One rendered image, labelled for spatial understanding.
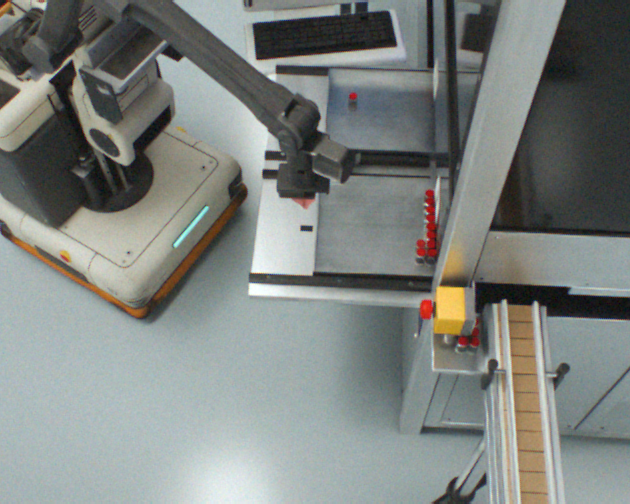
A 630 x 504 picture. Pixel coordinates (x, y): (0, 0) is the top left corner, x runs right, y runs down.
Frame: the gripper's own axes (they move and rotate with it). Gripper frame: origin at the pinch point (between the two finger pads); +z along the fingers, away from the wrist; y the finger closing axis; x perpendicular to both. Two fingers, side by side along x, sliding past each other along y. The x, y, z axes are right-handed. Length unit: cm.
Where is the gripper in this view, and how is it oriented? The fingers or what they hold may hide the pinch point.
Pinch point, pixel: (306, 204)
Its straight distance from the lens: 153.3
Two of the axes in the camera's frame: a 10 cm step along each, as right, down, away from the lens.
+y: 10.0, 0.4, -0.8
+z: 0.4, 5.3, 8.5
